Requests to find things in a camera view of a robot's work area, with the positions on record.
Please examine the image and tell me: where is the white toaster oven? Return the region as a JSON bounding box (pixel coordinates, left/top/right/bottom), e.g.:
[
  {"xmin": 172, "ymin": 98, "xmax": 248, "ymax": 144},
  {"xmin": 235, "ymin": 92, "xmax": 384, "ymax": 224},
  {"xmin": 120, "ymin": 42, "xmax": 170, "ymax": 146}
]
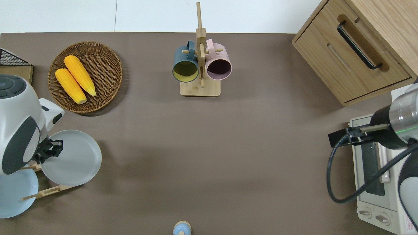
[{"xmin": 348, "ymin": 85, "xmax": 418, "ymax": 235}]

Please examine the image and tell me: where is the light blue plate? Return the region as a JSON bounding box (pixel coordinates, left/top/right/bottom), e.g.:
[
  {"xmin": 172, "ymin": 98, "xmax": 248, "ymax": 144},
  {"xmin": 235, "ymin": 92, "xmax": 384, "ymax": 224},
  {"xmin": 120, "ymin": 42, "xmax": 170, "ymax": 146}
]
[{"xmin": 0, "ymin": 168, "xmax": 39, "ymax": 218}]

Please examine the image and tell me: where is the wooden mug tree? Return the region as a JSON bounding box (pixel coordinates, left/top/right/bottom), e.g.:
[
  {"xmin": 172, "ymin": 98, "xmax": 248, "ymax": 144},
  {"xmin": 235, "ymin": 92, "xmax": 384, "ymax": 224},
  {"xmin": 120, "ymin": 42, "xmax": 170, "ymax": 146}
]
[{"xmin": 180, "ymin": 2, "xmax": 224, "ymax": 97}]

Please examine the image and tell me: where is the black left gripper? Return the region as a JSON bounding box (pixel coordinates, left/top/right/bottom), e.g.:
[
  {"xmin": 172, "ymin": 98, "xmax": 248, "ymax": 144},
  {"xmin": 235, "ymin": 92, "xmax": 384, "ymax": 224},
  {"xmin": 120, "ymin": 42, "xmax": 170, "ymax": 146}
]
[{"xmin": 32, "ymin": 137, "xmax": 64, "ymax": 164}]

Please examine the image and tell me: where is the wooden drawer cabinet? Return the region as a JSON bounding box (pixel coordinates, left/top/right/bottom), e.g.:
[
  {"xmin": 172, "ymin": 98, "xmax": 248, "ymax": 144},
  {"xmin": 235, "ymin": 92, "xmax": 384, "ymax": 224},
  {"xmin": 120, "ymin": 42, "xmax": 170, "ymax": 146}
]
[{"xmin": 292, "ymin": 0, "xmax": 418, "ymax": 107}]

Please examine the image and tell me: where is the pink mug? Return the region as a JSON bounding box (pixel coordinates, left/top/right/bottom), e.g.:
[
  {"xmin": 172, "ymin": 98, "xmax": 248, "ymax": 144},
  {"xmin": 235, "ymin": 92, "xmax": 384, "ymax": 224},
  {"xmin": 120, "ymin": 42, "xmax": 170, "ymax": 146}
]
[{"xmin": 205, "ymin": 39, "xmax": 233, "ymax": 81}]

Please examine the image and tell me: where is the brown wicker basket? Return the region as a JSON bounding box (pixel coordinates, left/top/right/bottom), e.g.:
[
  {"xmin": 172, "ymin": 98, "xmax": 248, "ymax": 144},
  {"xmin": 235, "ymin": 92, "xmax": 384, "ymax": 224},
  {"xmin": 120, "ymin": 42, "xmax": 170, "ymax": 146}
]
[{"xmin": 48, "ymin": 41, "xmax": 123, "ymax": 114}]

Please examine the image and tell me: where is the thick black cable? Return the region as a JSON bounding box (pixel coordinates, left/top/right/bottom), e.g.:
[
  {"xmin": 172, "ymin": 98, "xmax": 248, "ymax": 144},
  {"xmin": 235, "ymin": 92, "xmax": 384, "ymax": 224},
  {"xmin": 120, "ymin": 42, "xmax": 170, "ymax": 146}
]
[{"xmin": 326, "ymin": 133, "xmax": 418, "ymax": 204}]

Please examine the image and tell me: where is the black wire basket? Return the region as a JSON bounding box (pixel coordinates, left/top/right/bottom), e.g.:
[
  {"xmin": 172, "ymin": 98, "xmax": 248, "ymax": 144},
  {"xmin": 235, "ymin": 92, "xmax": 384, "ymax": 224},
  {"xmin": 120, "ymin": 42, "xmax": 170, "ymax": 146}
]
[{"xmin": 0, "ymin": 48, "xmax": 29, "ymax": 66}]

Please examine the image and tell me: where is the yellow corn cob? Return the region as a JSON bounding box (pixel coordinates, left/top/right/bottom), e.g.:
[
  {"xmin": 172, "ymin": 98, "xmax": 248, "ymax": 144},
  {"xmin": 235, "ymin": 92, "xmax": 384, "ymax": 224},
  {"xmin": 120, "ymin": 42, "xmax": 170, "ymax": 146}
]
[
  {"xmin": 55, "ymin": 68, "xmax": 87, "ymax": 105},
  {"xmin": 64, "ymin": 55, "xmax": 96, "ymax": 97}
]

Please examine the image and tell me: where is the wooden plate rack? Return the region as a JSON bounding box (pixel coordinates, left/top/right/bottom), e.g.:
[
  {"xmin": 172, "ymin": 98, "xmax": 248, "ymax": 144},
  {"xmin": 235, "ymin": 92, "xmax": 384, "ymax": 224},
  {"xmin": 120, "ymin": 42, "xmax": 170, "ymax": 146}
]
[{"xmin": 20, "ymin": 163, "xmax": 76, "ymax": 200}]

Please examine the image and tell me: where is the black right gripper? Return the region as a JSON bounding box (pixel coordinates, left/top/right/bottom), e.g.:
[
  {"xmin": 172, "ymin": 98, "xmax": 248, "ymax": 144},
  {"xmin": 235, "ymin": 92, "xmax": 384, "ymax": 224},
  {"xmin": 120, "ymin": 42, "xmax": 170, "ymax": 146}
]
[{"xmin": 328, "ymin": 126, "xmax": 373, "ymax": 148}]

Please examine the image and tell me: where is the teal mug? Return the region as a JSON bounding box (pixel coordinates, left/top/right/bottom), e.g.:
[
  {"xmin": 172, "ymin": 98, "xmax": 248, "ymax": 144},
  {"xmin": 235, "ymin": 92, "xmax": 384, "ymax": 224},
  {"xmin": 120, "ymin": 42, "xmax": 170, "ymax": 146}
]
[{"xmin": 172, "ymin": 40, "xmax": 199, "ymax": 83}]

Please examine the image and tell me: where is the gray ceramic plate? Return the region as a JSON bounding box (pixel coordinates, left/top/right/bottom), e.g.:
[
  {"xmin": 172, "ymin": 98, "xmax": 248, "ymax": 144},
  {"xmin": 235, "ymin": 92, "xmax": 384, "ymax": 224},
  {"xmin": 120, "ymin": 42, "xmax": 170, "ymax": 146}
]
[{"xmin": 40, "ymin": 130, "xmax": 102, "ymax": 187}]

